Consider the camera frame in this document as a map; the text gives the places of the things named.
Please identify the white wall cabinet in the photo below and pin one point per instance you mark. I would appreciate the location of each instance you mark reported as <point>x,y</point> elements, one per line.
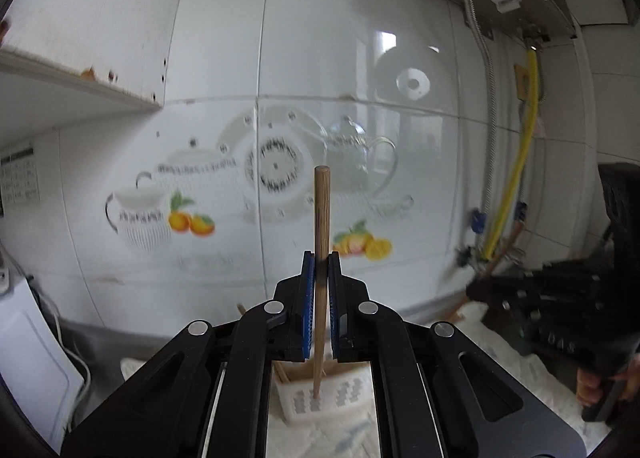
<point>75,12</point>

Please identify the black and white wall chart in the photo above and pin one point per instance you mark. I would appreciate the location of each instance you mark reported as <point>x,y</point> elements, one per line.
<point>22,177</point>

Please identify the white house-shaped utensil holder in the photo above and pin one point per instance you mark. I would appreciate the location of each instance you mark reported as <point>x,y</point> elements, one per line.
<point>300,390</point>

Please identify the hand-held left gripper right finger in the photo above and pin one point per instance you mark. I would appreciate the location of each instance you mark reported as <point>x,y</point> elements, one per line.
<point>334,318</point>

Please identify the person's right hand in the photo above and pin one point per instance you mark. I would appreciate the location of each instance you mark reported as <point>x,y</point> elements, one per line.
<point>590,385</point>

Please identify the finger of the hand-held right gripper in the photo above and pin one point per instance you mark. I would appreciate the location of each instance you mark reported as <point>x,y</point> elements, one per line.
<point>500,288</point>

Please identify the white cutting board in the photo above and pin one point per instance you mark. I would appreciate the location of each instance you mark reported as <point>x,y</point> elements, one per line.
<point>30,363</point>

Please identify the metal pipe valves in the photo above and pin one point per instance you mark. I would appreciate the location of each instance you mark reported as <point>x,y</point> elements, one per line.
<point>462,255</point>

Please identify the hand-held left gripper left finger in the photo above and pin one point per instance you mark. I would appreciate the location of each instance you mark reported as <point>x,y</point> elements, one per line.
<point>309,308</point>

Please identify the wooden chopstick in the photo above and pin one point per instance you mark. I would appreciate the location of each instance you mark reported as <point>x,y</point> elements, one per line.
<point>241,310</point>
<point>512,238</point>
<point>321,218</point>

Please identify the white quilted mat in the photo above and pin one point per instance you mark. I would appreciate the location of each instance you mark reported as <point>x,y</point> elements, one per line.
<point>550,388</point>

